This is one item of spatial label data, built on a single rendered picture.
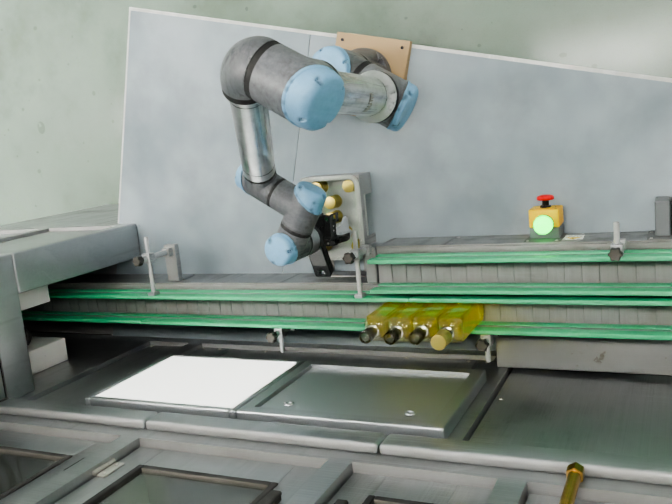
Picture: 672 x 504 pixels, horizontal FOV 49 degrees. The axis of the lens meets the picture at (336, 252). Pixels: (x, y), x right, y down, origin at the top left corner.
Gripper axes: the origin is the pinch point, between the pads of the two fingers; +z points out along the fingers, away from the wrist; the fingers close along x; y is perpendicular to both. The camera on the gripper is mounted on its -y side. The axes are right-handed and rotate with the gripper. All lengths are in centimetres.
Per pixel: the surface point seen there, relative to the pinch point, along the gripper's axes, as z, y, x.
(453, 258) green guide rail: -15.1, -3.2, -35.0
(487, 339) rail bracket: -17, -22, -43
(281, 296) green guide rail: -15.0, -13.9, 11.6
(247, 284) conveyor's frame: -7.3, -12.9, 26.5
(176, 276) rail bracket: -5, -12, 52
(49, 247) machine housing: -31, 2, 74
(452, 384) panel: -27, -30, -37
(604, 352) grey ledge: -7, -26, -67
